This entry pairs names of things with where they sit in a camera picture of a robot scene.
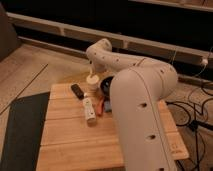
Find white ceramic cup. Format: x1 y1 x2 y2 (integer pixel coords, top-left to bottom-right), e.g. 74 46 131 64
86 75 100 91

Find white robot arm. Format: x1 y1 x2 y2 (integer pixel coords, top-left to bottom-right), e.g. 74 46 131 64
86 39 178 171

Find black bowl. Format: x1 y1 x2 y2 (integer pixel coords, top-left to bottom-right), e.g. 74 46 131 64
100 76 113 97

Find white remote controller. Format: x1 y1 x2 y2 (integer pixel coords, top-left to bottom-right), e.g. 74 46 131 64
83 96 96 124

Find black remote control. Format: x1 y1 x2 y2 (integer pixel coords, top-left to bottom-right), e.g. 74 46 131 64
71 84 84 100

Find dark floor mat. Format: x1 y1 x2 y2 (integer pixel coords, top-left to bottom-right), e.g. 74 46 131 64
0 92 50 171

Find orange handled tool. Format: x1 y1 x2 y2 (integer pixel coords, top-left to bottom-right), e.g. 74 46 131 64
97 97 104 116

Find white metal shelf rail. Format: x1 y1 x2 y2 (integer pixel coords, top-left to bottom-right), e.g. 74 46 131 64
7 12 213 69

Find black floor cables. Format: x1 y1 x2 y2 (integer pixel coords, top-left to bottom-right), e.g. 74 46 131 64
165 79 213 171

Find white wall plug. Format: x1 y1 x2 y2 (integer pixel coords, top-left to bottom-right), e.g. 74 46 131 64
201 59 208 66

